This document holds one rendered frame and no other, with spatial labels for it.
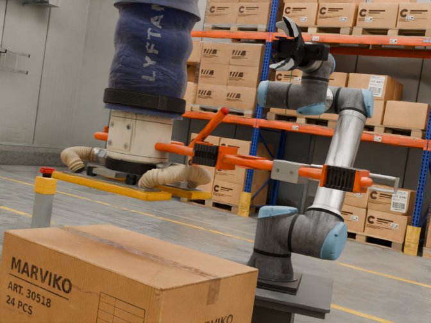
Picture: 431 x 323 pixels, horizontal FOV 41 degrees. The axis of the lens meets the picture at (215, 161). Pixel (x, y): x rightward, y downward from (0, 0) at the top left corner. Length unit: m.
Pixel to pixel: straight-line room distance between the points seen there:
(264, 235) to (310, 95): 0.62
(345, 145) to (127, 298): 1.25
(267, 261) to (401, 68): 8.13
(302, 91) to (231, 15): 8.20
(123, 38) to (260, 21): 8.25
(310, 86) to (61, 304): 1.01
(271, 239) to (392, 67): 8.14
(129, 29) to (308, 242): 1.07
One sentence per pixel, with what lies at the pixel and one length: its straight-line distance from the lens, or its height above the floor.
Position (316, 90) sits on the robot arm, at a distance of 1.92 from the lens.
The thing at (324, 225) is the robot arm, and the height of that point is 1.02.
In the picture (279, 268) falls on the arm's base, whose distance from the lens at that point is 2.26.
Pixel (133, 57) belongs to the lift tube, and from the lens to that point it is 1.54.
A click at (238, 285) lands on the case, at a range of 1.56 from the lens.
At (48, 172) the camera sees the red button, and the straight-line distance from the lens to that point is 2.60.
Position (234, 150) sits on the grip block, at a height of 1.26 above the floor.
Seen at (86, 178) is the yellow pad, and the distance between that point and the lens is 1.57.
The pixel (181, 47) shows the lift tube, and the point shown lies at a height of 1.51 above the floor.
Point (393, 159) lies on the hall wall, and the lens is 10.04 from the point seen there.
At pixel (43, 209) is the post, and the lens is 2.62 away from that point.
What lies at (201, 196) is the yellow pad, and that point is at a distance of 1.60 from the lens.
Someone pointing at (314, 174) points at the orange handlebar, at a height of 1.24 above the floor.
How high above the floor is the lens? 1.30
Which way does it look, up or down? 3 degrees down
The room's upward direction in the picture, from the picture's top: 8 degrees clockwise
